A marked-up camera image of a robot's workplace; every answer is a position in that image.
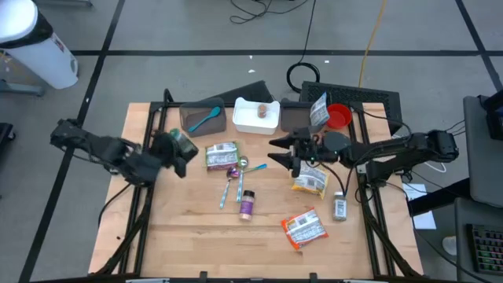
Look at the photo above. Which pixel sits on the small brown spice jar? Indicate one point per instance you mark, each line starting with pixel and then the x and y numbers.
pixel 262 111

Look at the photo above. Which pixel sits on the green red ramen packet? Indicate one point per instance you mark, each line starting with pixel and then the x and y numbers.
pixel 222 156

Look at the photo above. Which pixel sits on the white computer mouse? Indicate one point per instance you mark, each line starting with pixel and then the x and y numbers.
pixel 450 245

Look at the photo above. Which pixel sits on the dark grey desk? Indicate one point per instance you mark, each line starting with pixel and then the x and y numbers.
pixel 461 236

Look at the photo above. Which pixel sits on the purple label spice jar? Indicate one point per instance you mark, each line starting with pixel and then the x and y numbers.
pixel 247 206

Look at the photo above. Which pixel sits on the blue white ramen packet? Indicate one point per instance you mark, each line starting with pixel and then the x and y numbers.
pixel 319 110

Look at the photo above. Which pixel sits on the orange ramen packet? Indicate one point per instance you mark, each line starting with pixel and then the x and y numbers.
pixel 304 230

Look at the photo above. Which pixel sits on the teal silicone spoon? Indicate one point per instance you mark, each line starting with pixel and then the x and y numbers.
pixel 204 120

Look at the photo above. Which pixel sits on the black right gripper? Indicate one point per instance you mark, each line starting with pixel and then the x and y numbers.
pixel 310 151

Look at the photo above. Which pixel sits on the grey label spice jar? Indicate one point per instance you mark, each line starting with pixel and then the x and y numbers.
pixel 340 208

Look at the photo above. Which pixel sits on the white paper sheet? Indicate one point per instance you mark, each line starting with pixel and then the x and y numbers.
pixel 424 222

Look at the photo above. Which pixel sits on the white trash can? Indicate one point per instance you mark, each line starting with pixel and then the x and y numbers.
pixel 43 63

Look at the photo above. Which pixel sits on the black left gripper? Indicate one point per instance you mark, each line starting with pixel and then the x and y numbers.
pixel 163 151

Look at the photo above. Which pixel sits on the black desk beam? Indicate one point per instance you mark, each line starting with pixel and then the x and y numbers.
pixel 436 198

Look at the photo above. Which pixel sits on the purple bowl metal spoon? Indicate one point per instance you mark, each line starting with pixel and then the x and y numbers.
pixel 226 192

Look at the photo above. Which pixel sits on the black desktop device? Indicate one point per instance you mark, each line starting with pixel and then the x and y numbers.
pixel 495 118

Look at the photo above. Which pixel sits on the black aluminium table frame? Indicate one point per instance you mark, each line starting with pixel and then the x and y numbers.
pixel 155 105

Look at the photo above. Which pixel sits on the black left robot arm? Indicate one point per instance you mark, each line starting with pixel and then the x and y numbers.
pixel 98 147

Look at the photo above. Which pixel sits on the green spice jar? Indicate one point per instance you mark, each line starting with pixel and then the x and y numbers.
pixel 184 142

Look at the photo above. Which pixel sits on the yellow ramen packet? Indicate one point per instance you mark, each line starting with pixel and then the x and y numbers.
pixel 312 182

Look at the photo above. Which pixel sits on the backlit black keyboard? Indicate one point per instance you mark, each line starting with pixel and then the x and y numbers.
pixel 487 247

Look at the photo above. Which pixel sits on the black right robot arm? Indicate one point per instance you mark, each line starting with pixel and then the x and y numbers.
pixel 393 147

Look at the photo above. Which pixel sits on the grey translucent plastic bin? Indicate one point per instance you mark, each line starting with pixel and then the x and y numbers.
pixel 292 118
pixel 212 127

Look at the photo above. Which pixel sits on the white plastic bin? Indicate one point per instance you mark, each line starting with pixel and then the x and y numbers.
pixel 247 118

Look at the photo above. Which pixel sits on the grey table foot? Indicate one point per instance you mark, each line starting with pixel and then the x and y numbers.
pixel 19 88
pixel 63 2

